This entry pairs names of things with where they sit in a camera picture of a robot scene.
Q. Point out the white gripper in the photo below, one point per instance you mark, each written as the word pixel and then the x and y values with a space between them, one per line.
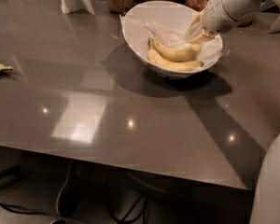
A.
pixel 214 15

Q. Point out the yellow banana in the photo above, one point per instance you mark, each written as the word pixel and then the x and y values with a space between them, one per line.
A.
pixel 185 54
pixel 154 57

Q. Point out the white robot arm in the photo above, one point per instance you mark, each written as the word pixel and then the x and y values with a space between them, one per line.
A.
pixel 266 205

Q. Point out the white tilted bowl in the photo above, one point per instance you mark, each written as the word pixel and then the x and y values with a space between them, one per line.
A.
pixel 173 12

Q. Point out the glass cereal jar right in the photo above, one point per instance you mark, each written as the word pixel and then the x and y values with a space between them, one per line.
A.
pixel 247 19

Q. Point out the white paper napkin liner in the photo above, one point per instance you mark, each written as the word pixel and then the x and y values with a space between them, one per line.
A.
pixel 137 30

